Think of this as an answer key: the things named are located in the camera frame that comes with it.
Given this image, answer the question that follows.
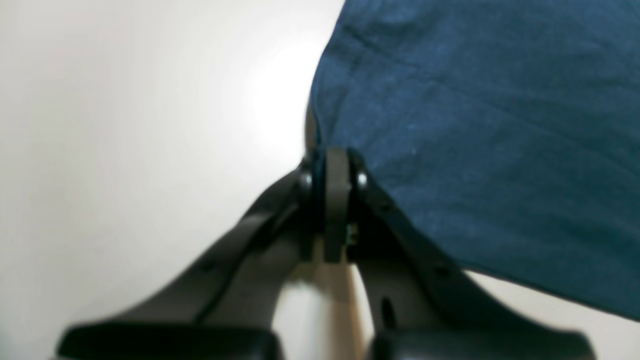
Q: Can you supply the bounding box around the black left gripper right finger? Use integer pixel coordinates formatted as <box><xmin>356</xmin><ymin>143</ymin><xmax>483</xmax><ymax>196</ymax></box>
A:
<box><xmin>325</xmin><ymin>147</ymin><xmax>595</xmax><ymax>360</ymax></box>

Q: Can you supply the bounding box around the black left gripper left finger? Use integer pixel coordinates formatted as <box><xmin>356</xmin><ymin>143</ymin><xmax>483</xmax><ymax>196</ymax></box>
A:
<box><xmin>57</xmin><ymin>151</ymin><xmax>324</xmax><ymax>360</ymax></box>

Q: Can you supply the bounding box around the dark blue T-shirt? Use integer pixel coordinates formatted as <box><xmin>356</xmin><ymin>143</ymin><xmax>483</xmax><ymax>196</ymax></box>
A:
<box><xmin>310</xmin><ymin>0</ymin><xmax>640</xmax><ymax>321</ymax></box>

